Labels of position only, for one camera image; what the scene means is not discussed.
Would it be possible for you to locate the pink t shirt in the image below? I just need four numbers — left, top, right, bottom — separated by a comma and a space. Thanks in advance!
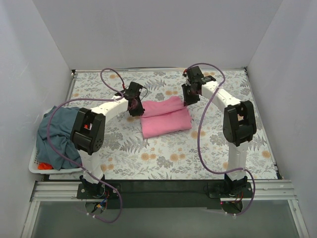
140, 96, 192, 139

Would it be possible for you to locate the white laundry basket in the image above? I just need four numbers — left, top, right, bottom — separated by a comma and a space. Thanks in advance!
29, 146, 84, 174

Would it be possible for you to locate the grey blue t shirt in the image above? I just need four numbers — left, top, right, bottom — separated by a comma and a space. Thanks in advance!
36, 107, 82, 171

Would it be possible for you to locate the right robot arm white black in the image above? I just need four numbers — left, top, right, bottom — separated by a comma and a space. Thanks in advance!
182, 63, 257, 197

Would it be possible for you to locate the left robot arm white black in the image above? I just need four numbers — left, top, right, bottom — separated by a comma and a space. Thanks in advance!
70, 82, 145, 198

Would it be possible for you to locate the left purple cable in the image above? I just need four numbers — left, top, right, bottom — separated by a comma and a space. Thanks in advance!
46, 67, 123, 223

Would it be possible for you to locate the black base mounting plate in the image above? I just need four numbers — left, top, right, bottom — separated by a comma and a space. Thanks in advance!
76, 180, 252, 211

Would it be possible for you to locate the orange garment in basket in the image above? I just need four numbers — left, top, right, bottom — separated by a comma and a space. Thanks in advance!
37, 163, 53, 170

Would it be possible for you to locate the floral patterned table mat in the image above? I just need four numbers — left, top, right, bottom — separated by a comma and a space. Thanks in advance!
71, 69, 278, 180

